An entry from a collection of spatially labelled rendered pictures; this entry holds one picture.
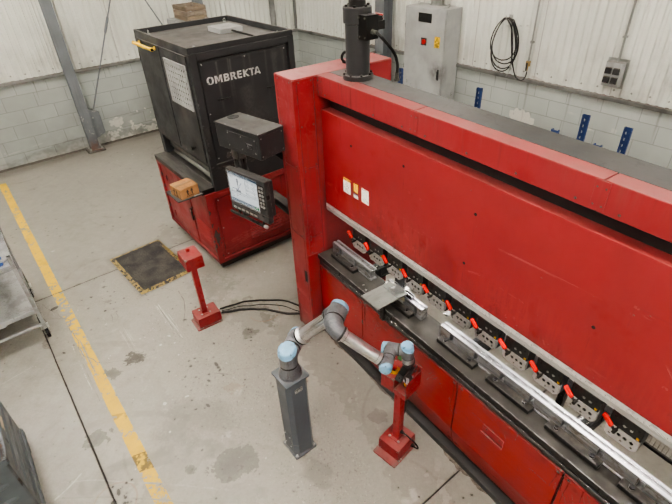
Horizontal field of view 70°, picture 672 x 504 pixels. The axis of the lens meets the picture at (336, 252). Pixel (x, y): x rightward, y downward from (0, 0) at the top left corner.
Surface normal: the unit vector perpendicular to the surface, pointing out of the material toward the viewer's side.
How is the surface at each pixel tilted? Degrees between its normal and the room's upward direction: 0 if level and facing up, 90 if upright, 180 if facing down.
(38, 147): 90
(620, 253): 90
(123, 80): 90
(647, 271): 90
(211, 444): 0
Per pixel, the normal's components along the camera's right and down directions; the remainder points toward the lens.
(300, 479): -0.04, -0.82
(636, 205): -0.82, 0.36
